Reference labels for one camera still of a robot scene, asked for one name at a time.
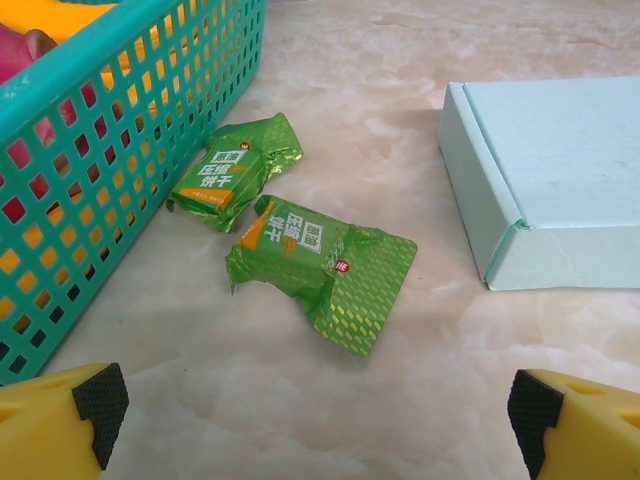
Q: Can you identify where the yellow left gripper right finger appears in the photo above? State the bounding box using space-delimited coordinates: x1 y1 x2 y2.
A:
507 369 640 480

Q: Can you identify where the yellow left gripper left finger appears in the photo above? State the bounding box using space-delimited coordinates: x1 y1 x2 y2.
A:
0 363 130 480

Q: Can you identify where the light teal paper box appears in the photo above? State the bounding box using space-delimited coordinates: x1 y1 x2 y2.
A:
438 75 640 291

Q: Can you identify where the yellow orange fruit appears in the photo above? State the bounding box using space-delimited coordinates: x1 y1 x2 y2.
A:
0 164 161 331

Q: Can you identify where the green snack packet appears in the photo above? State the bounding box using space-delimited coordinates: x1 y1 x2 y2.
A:
224 194 419 357
167 112 305 234

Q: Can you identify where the pink dragon fruit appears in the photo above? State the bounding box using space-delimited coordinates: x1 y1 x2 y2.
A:
0 22 134 226

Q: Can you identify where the teal plastic basket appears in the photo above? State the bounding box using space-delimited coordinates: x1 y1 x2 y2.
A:
0 0 269 387

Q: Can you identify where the yellow banana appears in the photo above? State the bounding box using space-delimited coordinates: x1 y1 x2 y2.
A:
0 0 174 116

